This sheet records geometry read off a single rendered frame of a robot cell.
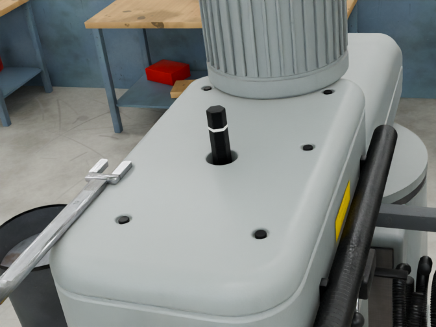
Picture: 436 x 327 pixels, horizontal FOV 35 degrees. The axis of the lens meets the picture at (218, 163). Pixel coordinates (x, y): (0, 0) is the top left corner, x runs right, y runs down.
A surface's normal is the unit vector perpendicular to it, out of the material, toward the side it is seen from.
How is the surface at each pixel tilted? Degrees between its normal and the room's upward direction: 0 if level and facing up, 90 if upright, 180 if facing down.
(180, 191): 0
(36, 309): 94
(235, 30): 90
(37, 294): 94
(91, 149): 0
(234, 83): 90
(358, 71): 0
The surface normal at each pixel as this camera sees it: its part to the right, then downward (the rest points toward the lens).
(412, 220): -0.33, 0.50
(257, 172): -0.12, -0.86
